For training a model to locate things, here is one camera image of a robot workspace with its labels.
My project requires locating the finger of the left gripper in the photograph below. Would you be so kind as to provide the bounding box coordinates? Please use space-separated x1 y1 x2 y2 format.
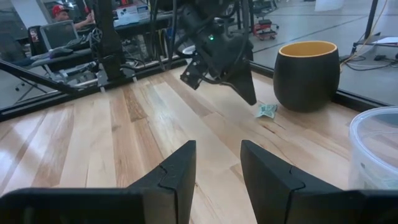
231 66 259 107

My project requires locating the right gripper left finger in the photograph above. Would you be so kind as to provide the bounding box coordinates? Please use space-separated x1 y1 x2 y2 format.
127 139 198 224

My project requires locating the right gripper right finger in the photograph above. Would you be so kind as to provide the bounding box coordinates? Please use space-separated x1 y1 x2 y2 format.
240 139 353 224

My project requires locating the green stevia packet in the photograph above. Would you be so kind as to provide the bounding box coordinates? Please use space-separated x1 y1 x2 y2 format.
255 103 279 119

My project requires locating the red tool cart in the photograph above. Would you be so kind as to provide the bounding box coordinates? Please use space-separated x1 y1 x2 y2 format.
252 18 280 42

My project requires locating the black mug yellow inside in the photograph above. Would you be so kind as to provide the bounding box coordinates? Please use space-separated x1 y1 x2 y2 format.
272 40 341 113

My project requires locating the white cardboard box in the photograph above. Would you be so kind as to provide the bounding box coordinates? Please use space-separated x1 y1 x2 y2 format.
113 2 150 28

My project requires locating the clear plastic cup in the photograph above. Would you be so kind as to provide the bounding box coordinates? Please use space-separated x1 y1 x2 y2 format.
348 106 398 191

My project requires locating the black side desk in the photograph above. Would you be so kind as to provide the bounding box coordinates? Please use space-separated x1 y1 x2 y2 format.
12 46 97 74

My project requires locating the grey laptop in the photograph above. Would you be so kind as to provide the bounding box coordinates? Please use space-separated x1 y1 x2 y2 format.
39 20 80 51

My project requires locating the person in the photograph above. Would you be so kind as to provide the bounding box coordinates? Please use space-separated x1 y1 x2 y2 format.
51 4 96 31

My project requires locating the black pole stand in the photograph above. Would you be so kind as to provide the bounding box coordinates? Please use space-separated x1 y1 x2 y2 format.
351 0 398 57

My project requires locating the white paper sheet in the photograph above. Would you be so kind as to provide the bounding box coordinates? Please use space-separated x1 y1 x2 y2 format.
371 36 398 45

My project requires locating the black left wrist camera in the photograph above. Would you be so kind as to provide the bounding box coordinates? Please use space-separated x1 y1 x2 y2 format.
198 29 253 78

